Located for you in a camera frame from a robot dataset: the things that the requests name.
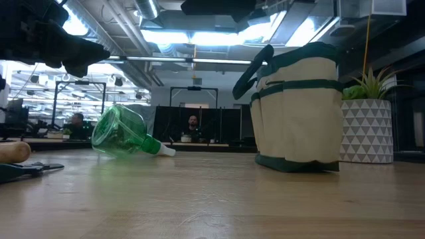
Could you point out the white triangle-patterned plant pot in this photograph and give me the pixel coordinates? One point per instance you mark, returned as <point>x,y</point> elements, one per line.
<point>367,132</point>

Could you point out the person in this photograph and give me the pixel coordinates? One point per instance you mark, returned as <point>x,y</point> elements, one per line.
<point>192,127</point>
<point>79,125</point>

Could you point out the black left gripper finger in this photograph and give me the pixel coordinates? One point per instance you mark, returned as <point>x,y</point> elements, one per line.
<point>76,69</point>
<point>83,49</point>

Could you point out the green plastic spray bottle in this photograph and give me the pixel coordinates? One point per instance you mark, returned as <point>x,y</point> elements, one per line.
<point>123,132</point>

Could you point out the black overhead fixture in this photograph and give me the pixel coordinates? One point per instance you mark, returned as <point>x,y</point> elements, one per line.
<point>216,6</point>

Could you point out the black partition screen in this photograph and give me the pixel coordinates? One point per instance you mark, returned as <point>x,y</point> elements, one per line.
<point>219,124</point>

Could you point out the beige green gardening bag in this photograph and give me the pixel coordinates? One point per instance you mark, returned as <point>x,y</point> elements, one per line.
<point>299,126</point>

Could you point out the dark green pruning shears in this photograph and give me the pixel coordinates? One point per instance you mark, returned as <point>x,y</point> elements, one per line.
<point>20,170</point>

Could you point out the dark background table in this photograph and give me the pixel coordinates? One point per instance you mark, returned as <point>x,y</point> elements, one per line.
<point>206,146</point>

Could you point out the long ceiling light tube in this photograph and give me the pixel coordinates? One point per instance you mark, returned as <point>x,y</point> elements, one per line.
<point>186,60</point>

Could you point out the silver ceiling duct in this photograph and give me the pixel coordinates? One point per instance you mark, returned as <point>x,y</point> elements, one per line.
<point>147,8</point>

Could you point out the black robot station frame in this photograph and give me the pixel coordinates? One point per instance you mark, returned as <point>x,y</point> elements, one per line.
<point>79,83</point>
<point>194,88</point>

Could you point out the green succulent plant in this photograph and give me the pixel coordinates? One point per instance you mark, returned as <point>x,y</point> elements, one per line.
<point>372,88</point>

